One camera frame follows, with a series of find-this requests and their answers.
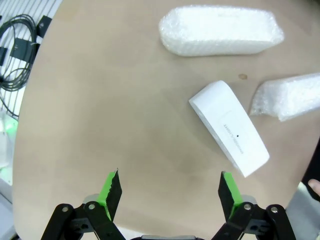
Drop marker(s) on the person's left hand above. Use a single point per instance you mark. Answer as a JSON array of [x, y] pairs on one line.
[[316, 187]]

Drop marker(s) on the bubble-wrapped clock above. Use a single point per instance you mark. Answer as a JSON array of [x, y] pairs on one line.
[[220, 30], [290, 97]]

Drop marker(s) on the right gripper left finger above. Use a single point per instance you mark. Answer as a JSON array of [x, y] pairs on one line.
[[100, 220]]

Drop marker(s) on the white unwrapped digital clock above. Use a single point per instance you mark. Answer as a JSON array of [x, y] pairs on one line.
[[230, 125]]

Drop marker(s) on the small black box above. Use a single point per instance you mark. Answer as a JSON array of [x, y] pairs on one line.
[[3, 56]]

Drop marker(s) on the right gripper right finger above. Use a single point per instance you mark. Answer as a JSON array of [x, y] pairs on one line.
[[240, 220]]

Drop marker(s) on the black power adapter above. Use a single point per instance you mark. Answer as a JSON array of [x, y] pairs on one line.
[[23, 48]]

